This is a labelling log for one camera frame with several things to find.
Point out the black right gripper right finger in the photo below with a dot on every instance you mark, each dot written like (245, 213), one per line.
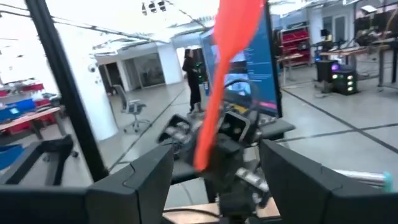
(311, 202)

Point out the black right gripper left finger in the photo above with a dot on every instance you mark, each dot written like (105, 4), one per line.
(109, 202)

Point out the orange silicone spatula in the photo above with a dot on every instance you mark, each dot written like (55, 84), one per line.
(236, 28)

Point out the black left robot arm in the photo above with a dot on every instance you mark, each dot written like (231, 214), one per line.
(230, 161)

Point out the grey office chair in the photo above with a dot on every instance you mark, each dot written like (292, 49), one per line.
(132, 107)

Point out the person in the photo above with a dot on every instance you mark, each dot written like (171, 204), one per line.
(192, 77)

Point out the blue-screen computer monitor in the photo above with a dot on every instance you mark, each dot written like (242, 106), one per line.
(261, 68)

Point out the black computer tower with lights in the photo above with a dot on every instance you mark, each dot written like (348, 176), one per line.
(345, 81)

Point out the red storage shelf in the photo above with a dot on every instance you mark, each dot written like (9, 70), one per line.
(295, 43)

